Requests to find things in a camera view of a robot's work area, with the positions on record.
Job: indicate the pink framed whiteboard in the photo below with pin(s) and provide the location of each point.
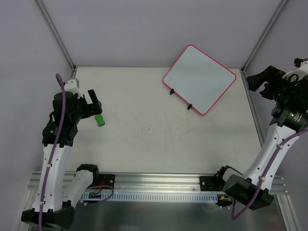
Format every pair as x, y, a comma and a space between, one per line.
199, 79

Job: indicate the white slotted cable duct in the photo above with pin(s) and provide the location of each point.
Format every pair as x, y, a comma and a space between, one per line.
164, 197

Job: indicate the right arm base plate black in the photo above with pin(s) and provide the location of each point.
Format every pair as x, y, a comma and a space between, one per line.
211, 184

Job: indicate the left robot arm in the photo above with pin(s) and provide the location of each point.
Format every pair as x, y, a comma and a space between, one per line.
54, 205

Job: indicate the green bone-shaped eraser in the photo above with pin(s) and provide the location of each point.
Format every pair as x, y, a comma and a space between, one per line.
100, 120

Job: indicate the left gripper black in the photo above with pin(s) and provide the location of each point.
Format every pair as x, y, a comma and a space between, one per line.
89, 109

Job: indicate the left frame post aluminium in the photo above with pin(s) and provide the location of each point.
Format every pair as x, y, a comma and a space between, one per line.
45, 13

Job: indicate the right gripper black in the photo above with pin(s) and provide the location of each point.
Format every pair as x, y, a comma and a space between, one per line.
268, 84

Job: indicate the frame post aluminium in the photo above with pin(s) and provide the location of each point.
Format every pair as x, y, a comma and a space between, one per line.
45, 13
266, 31

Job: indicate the right frame post aluminium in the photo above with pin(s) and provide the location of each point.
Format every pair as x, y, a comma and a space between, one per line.
266, 31

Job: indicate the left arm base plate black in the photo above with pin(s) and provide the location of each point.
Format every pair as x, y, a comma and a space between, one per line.
107, 179

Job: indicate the aluminium front rail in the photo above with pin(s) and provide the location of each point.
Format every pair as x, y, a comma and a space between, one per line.
159, 183

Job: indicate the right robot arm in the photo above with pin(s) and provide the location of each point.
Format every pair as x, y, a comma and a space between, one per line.
289, 122

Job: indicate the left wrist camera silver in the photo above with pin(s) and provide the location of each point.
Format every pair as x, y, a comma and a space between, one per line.
72, 86

